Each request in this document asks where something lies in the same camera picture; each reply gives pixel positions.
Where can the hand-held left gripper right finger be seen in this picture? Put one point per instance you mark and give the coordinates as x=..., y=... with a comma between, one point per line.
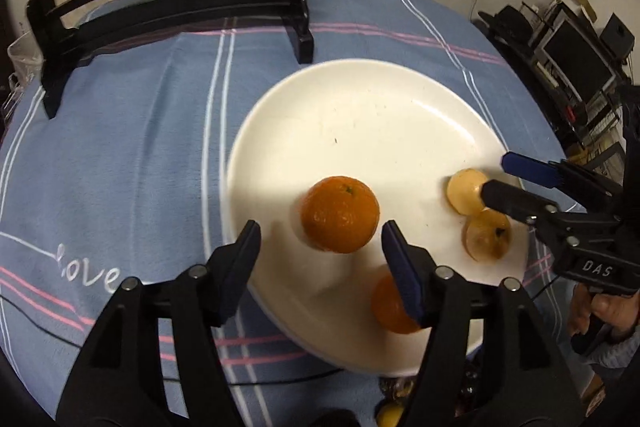
x=400, y=267

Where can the clear plastic container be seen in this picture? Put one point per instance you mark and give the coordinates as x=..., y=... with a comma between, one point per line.
x=25, y=57

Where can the round embroidered table screen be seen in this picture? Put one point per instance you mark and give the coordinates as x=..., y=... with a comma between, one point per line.
x=175, y=4

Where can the person's right forearm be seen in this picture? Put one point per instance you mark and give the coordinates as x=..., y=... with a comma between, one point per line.
x=617, y=352

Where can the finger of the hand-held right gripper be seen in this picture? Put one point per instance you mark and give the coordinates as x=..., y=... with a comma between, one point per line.
x=505, y=199
x=525, y=168

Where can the computer monitor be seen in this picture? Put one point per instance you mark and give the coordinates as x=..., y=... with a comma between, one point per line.
x=575, y=57

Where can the dark red round fruit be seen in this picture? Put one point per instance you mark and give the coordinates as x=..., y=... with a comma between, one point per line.
x=395, y=388

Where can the pale yellow round fruit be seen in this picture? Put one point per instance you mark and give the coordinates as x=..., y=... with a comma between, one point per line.
x=464, y=194
x=487, y=238

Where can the black speaker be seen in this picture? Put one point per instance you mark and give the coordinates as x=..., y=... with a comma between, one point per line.
x=617, y=34

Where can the small yellow fruit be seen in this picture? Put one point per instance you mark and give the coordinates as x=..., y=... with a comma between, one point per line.
x=387, y=416

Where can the blue striped tablecloth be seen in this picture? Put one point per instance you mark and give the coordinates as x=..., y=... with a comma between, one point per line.
x=125, y=157

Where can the orange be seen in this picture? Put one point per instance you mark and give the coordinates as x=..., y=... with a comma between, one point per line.
x=383, y=307
x=339, y=220

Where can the person's right hand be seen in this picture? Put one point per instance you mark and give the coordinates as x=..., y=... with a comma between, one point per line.
x=615, y=314

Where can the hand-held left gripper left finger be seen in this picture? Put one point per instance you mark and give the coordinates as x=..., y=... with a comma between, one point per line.
x=245, y=252

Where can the black computer desk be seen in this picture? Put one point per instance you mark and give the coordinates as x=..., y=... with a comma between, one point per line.
x=515, y=42

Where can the white oval plate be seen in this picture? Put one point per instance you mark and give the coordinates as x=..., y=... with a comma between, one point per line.
x=375, y=122

